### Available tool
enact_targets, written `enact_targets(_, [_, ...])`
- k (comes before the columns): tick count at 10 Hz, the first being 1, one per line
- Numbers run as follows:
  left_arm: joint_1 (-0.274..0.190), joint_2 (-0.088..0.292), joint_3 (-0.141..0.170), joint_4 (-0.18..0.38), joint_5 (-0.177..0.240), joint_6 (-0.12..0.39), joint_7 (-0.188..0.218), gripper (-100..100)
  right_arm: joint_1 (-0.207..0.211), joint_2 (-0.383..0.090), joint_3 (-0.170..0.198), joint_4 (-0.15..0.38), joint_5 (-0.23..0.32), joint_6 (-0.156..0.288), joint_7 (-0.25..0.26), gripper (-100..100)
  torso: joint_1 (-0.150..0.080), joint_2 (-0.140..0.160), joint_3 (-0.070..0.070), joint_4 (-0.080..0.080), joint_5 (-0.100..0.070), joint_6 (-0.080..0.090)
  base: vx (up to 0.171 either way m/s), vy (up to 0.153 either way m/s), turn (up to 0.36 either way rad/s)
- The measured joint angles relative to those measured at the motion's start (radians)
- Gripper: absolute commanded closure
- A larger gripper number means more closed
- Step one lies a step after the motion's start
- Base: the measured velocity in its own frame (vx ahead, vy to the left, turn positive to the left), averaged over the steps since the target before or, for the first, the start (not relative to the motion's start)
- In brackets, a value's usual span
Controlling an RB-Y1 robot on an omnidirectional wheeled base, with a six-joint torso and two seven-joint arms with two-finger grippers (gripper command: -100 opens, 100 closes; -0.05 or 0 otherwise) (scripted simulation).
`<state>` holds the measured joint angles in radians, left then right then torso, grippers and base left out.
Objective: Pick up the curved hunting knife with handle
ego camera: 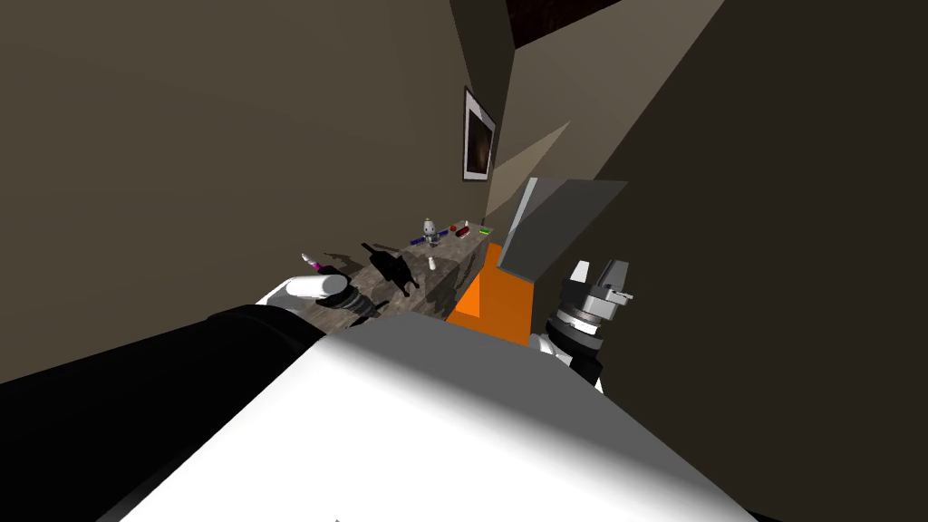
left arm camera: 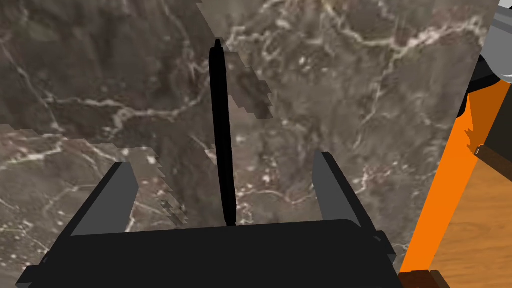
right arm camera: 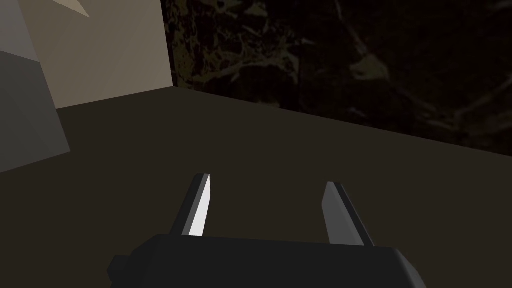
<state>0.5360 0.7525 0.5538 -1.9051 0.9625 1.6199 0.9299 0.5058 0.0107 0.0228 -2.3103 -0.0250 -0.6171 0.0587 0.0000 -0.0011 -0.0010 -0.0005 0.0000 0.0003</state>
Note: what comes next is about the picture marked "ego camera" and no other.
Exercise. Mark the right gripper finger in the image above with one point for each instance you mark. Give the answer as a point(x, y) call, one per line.
point(613, 275)
point(580, 273)

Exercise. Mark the red small object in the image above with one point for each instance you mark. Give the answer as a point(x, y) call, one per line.
point(462, 231)

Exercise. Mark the grey egg-shaped figure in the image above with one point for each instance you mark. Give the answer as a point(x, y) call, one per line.
point(430, 230)

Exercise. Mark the grey flat panel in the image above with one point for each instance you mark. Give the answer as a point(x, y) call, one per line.
point(551, 225)

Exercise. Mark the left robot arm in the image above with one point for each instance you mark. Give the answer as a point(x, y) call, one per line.
point(109, 406)

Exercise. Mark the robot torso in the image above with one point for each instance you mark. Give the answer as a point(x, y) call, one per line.
point(435, 435)

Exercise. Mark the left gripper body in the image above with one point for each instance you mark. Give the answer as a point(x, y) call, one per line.
point(367, 310)

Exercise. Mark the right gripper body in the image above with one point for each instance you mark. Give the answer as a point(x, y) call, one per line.
point(602, 301)

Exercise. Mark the framed dark picture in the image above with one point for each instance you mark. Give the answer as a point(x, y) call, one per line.
point(478, 138)

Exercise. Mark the orange box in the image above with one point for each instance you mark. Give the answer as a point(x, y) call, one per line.
point(496, 301)

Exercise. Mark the pink and white small object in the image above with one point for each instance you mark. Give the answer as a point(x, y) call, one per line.
point(313, 262)

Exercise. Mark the blue pen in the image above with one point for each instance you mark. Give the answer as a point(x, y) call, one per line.
point(418, 241)

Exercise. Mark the grey-brown stone table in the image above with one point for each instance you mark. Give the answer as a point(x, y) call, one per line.
point(449, 261)

